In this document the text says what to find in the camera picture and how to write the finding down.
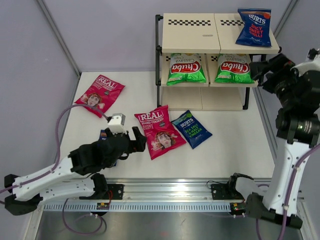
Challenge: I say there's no blue Burts chilli bag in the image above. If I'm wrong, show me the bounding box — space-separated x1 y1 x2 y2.
99 129 118 167
235 8 272 48

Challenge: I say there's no green Chuba bag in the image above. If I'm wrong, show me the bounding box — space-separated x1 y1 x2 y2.
214 53 254 84
166 53 207 86

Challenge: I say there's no blue Burts sea salt bag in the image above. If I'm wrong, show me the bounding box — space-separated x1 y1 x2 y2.
171 110 212 149

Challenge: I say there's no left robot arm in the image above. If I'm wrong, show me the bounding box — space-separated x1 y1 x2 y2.
4 126 147 216

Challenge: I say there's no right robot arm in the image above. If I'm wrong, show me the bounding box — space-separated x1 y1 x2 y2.
231 49 320 229

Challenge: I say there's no pink Real chips bag centre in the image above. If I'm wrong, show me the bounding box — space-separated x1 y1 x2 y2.
134 105 186 160

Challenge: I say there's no pink real chips bag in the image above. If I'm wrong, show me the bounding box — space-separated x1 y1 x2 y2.
74 74 125 118
134 105 186 160

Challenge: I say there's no pink Real chips bag far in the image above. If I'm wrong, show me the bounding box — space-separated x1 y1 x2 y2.
74 74 125 118

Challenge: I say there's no beige three-tier shelf rack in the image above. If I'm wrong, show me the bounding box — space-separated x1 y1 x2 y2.
155 13 281 111

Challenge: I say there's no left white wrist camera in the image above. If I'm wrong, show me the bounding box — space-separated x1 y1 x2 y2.
107 113 126 134

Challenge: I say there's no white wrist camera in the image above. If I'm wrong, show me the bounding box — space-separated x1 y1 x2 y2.
291 48 320 77
107 113 126 134

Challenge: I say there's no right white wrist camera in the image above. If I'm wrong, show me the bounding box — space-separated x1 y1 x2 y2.
291 48 320 77

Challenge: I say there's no aluminium mounting rail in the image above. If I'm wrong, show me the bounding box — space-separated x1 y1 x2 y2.
32 177 306 203

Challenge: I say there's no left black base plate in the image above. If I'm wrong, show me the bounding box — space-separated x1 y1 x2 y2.
99 183 125 200

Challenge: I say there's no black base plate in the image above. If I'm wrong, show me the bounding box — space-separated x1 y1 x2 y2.
99 183 125 200
210 183 244 201

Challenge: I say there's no white slotted cable duct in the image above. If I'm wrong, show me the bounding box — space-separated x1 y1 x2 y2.
44 201 231 213

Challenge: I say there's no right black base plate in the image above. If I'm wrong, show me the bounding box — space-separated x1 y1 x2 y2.
210 183 244 201

